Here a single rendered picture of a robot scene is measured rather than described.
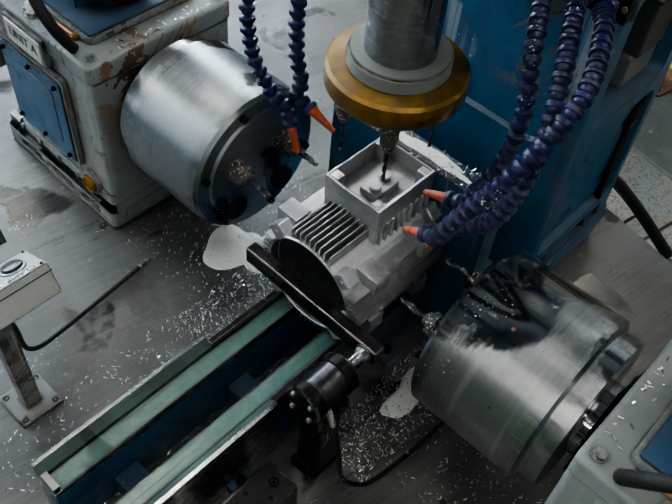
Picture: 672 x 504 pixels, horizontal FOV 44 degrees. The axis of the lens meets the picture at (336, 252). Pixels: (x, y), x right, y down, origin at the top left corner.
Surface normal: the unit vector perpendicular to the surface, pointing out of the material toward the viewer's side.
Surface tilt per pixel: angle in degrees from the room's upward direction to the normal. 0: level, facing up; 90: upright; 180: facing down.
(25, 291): 65
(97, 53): 0
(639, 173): 0
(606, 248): 0
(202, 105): 28
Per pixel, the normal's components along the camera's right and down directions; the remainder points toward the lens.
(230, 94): -0.04, -0.55
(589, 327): 0.14, -0.68
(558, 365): -0.22, -0.36
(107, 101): 0.72, 0.56
